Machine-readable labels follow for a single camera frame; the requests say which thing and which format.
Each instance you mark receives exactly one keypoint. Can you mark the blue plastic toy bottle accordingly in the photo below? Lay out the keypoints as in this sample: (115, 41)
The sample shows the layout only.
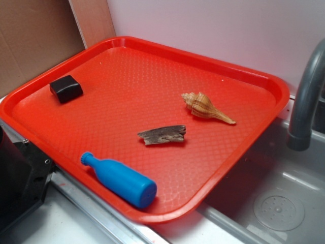
(130, 185)

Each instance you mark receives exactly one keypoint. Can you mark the grey curved faucet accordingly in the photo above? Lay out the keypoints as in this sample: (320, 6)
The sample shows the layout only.
(308, 110)

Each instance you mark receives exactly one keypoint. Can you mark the red plastic tray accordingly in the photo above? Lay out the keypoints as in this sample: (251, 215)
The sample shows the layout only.
(132, 85)

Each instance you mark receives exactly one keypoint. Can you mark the brown cardboard panel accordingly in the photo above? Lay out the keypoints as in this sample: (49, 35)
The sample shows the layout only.
(38, 35)

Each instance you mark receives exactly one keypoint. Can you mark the brown driftwood piece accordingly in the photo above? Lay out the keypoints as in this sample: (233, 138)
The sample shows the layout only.
(163, 135)

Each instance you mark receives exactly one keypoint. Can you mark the black rounded block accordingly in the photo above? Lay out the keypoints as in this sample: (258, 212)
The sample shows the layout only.
(66, 89)

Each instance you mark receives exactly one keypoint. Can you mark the grey plastic sink basin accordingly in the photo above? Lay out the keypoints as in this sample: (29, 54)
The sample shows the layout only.
(272, 195)

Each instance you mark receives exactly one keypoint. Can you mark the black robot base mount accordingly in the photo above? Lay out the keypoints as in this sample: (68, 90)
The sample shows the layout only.
(25, 173)

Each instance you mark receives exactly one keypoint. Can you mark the tan spiral seashell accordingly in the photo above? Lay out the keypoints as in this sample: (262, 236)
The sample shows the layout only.
(201, 106)

